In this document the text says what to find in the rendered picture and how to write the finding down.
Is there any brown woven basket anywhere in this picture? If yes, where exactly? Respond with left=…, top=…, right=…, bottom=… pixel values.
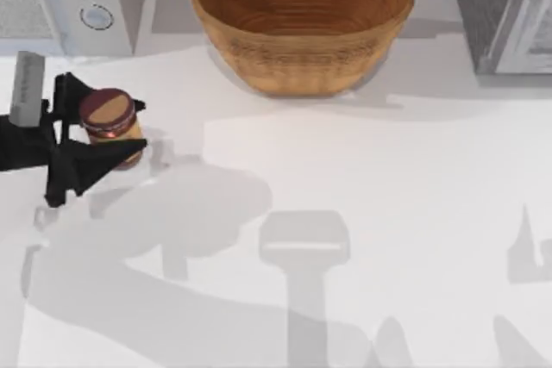
left=191, top=0, right=416, bottom=99

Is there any pale grey rounded box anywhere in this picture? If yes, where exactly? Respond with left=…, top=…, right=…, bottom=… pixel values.
left=10, top=50, right=46, bottom=128

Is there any round microwave knob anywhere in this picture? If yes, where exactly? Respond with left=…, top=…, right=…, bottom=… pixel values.
left=79, top=3, right=116, bottom=33

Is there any tan jar with maroon lid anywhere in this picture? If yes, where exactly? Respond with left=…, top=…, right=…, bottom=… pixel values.
left=78, top=88, right=144, bottom=170

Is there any pale microwave oven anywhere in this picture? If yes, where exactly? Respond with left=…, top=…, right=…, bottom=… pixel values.
left=0, top=0, right=153, bottom=57

